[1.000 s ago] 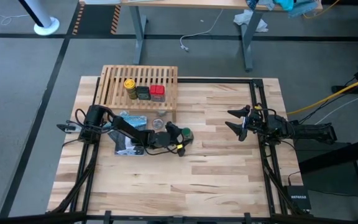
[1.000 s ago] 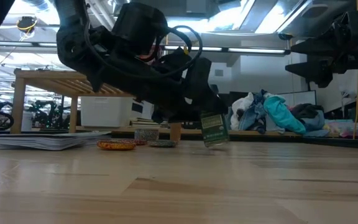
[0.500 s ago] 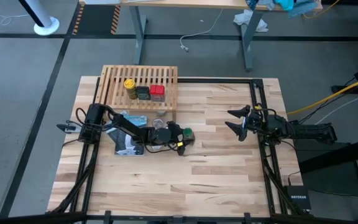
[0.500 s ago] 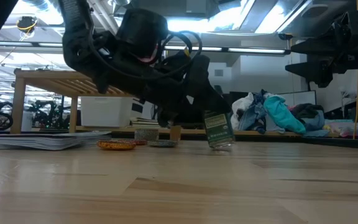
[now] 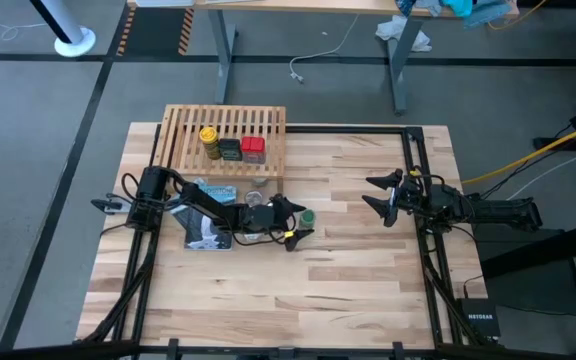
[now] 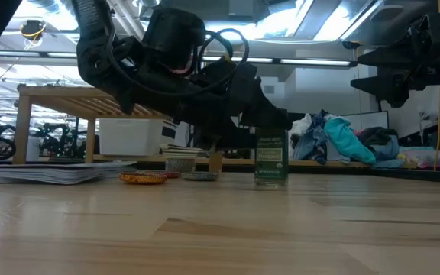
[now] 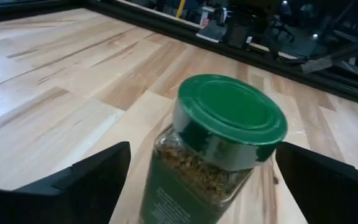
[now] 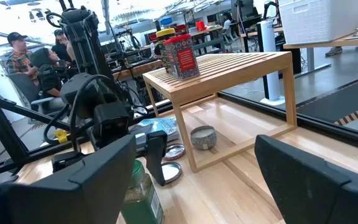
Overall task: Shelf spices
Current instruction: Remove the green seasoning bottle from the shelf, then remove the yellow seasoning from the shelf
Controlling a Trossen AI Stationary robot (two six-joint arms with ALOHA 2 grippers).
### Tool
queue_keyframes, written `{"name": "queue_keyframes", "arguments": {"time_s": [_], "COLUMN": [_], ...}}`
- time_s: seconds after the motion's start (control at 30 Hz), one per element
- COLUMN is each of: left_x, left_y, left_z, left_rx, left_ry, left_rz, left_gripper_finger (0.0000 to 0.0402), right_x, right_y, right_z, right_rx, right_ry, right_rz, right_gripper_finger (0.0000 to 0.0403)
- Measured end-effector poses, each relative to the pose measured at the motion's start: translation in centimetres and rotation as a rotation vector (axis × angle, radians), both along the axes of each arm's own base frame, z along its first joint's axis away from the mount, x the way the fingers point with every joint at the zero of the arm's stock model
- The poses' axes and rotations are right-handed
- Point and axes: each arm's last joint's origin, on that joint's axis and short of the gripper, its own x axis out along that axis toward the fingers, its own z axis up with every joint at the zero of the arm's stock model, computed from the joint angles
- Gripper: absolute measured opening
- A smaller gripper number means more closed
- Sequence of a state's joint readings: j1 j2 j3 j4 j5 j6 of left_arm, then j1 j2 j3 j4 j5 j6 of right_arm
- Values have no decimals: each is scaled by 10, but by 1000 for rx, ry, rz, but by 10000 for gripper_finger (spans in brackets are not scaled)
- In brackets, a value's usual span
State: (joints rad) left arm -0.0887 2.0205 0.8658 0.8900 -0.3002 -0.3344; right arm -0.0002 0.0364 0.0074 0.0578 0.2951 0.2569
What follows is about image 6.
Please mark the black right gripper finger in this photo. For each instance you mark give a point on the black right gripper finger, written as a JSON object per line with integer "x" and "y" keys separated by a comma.
{"x": 395, "y": 59}
{"x": 392, "y": 86}

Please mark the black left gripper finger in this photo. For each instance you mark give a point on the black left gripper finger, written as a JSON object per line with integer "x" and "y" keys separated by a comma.
{"x": 258, "y": 110}
{"x": 227, "y": 139}

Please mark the green-lid glass spice jar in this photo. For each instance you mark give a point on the green-lid glass spice jar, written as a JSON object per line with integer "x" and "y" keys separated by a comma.
{"x": 271, "y": 160}

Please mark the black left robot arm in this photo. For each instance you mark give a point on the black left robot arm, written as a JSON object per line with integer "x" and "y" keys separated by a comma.
{"x": 98, "y": 57}

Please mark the wooden slatted shelf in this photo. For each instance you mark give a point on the wooden slatted shelf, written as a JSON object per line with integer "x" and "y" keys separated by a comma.
{"x": 23, "y": 126}

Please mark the wooden desk with grey legs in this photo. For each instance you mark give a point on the wooden desk with grey legs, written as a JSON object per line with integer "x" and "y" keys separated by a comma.
{"x": 243, "y": 162}

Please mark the blue-rimmed tin lid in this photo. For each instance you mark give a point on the blue-rimmed tin lid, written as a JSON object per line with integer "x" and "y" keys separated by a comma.
{"x": 200, "y": 176}

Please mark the stack of papers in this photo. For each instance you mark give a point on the stack of papers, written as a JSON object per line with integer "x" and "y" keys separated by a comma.
{"x": 182, "y": 151}

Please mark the white cloth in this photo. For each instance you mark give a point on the white cloth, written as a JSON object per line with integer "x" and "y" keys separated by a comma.
{"x": 300, "y": 133}

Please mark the dark grey cloth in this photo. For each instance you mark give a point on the dark grey cloth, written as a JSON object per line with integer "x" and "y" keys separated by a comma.
{"x": 376, "y": 134}

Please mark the dark blue cloth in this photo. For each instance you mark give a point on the dark blue cloth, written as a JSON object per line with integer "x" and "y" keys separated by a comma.
{"x": 315, "y": 137}

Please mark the light blue cloth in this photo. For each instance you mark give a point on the light blue cloth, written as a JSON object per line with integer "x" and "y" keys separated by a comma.
{"x": 388, "y": 151}

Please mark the red-rimmed tin lid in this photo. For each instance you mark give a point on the red-rimmed tin lid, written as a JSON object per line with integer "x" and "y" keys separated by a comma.
{"x": 172, "y": 174}

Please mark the teal cloth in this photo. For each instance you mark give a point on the teal cloth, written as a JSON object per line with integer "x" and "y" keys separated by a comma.
{"x": 346, "y": 141}

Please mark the ceiling light strip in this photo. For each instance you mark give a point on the ceiling light strip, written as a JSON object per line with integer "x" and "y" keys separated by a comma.
{"x": 311, "y": 62}

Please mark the pink patterned cloth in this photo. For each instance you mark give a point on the pink patterned cloth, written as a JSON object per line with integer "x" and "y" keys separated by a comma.
{"x": 426, "y": 157}

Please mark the orange-rimmed tin lid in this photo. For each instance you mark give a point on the orange-rimmed tin lid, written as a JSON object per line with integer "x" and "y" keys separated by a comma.
{"x": 143, "y": 178}

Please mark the light blue booklet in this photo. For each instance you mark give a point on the light blue booklet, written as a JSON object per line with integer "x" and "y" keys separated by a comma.
{"x": 105, "y": 164}

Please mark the Yellowstone waterfall book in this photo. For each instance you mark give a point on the Yellowstone waterfall book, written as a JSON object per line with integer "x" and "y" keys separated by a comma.
{"x": 52, "y": 175}

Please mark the black aluminium table frame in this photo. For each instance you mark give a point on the black aluminium table frame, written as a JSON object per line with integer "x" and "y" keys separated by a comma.
{"x": 395, "y": 173}

